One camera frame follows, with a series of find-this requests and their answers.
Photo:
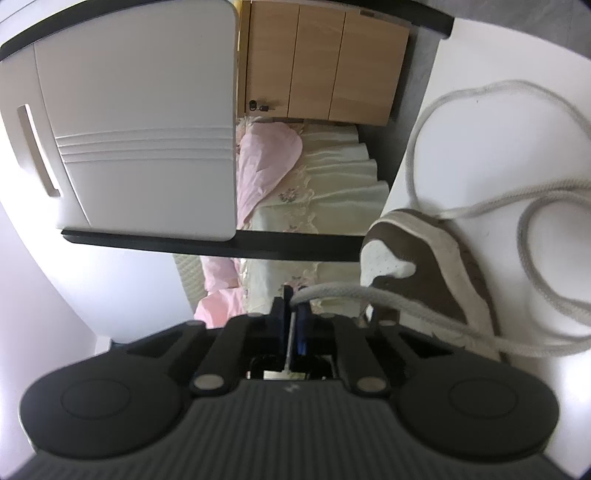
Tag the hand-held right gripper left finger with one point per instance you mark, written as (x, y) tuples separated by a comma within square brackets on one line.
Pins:
[(282, 323)]

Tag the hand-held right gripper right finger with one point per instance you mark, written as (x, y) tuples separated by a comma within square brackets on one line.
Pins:
[(304, 330)]

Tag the brown and white sneaker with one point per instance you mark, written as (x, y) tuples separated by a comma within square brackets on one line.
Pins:
[(443, 286)]

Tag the white shoelace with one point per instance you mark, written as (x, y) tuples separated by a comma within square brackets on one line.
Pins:
[(413, 166)]

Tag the bed with lace bedspread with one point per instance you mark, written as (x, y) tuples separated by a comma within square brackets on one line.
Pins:
[(332, 184)]

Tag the wooden nightstand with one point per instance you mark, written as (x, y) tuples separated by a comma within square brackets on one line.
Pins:
[(314, 60)]

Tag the cream chair with black frame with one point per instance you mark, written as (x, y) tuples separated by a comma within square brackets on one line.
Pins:
[(138, 92)]

